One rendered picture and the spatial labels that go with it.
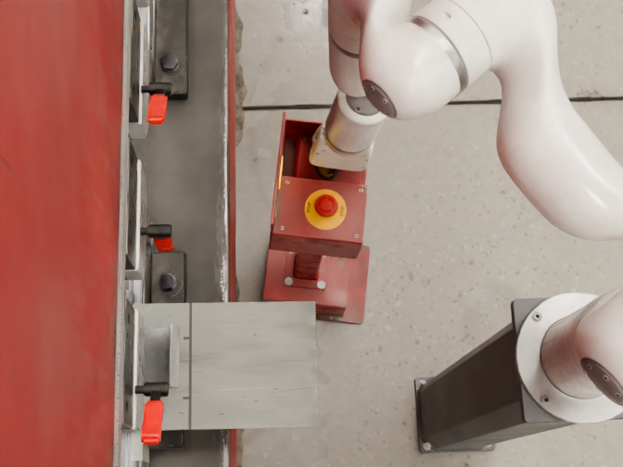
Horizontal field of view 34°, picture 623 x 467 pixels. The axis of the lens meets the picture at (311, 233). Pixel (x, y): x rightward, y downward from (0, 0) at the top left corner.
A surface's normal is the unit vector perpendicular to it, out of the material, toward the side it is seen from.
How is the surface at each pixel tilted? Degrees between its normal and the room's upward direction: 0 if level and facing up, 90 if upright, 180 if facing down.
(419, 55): 6
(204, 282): 0
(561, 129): 10
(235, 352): 0
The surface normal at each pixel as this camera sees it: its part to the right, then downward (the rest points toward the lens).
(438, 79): 0.40, 0.29
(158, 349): -0.44, -0.22
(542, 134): -0.18, -0.04
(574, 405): 0.04, -0.25
